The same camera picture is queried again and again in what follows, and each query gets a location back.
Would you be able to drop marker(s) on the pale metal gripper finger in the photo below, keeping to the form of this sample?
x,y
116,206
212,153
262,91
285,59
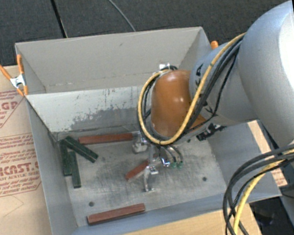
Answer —
x,y
139,146
147,179

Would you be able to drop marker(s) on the black cylinder on white bracket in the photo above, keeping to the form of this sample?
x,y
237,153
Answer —
x,y
207,131

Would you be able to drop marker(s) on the dark green flat block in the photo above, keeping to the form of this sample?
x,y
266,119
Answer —
x,y
81,149
74,171
65,160

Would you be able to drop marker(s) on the grey metal bin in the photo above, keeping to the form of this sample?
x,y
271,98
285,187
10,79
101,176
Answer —
x,y
98,55

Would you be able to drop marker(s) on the brown cardboard board, red print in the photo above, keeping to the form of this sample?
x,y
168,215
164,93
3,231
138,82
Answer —
x,y
18,212

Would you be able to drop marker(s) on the red-brown flat block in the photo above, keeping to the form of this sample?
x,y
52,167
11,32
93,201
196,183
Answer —
x,y
115,214
136,170
106,138

